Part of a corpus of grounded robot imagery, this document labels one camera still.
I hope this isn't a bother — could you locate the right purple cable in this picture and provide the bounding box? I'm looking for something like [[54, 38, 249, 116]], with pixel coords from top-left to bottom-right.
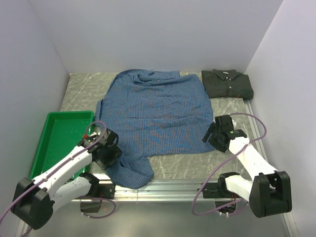
[[191, 113, 268, 216]]

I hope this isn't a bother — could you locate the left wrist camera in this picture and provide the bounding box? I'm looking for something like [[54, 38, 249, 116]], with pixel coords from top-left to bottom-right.
[[77, 134, 99, 148]]

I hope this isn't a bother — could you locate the green plastic tray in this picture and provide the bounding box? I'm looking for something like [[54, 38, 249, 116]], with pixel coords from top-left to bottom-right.
[[30, 111, 94, 179]]

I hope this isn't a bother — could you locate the folded dark striped shirt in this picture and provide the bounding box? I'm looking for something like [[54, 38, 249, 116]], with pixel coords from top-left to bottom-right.
[[201, 69, 254, 100]]

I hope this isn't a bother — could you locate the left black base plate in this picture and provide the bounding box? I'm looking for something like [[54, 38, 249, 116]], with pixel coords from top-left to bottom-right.
[[91, 183, 116, 199]]

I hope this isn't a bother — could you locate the blue plaid long sleeve shirt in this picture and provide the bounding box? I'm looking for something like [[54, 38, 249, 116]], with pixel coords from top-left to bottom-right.
[[94, 70, 213, 189]]

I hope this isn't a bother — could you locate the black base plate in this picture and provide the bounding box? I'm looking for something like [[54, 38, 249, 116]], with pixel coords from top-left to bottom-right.
[[201, 183, 239, 199], [91, 183, 116, 199]]

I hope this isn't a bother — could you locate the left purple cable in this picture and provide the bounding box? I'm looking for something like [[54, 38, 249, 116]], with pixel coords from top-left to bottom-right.
[[0, 120, 117, 235]]

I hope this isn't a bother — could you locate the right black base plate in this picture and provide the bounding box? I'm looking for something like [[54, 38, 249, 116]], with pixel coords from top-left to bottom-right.
[[201, 183, 239, 199]]

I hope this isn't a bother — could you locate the purple cable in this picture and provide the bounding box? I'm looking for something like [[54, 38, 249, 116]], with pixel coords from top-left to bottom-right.
[[191, 113, 268, 216], [0, 120, 117, 235]]

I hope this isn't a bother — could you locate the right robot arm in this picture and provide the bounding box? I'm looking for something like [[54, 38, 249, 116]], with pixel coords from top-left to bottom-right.
[[203, 115, 292, 218]]

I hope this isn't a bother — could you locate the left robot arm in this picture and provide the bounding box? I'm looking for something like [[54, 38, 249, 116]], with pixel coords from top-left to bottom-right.
[[9, 129, 122, 230]]

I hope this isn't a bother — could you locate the aluminium mounting rail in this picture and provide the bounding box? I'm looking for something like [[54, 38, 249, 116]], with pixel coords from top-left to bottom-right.
[[70, 179, 288, 202]]

